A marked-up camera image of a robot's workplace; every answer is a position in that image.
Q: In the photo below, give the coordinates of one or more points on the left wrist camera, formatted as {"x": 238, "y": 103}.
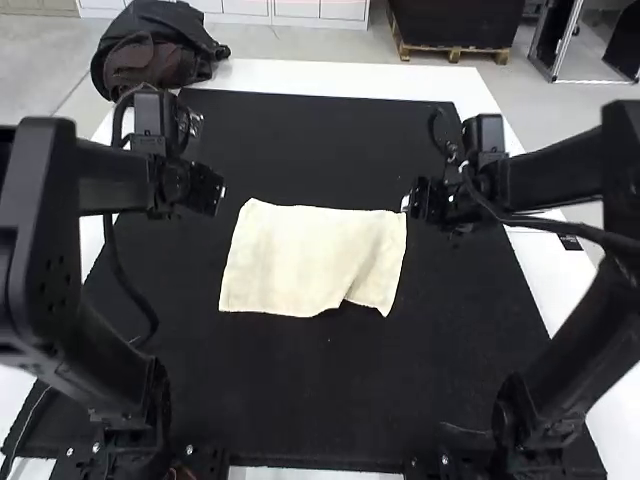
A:
{"x": 150, "y": 117}

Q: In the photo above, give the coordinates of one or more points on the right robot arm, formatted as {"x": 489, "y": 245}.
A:
{"x": 550, "y": 170}

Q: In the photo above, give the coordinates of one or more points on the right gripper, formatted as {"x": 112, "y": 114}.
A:
{"x": 440, "y": 200}

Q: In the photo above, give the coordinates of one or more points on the black crate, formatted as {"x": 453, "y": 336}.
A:
{"x": 450, "y": 22}

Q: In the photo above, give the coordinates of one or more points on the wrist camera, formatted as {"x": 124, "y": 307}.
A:
{"x": 150, "y": 117}
{"x": 484, "y": 132}

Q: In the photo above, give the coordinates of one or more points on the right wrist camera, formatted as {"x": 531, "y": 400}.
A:
{"x": 484, "y": 132}

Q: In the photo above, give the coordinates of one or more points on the black mat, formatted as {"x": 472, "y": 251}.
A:
{"x": 320, "y": 375}

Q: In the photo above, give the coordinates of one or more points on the metal frame cart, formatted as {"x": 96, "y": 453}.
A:
{"x": 555, "y": 45}

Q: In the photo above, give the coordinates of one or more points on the dark bag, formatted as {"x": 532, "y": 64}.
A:
{"x": 150, "y": 45}

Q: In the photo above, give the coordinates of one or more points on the wooden pallet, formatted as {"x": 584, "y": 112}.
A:
{"x": 450, "y": 52}

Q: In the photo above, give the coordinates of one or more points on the grey cupboard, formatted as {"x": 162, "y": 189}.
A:
{"x": 225, "y": 7}

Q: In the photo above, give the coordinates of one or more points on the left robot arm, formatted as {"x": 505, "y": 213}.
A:
{"x": 50, "y": 200}

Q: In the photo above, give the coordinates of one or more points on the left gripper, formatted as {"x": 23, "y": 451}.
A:
{"x": 192, "y": 187}

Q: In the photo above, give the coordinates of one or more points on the pale towel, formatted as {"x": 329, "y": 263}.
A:
{"x": 310, "y": 255}

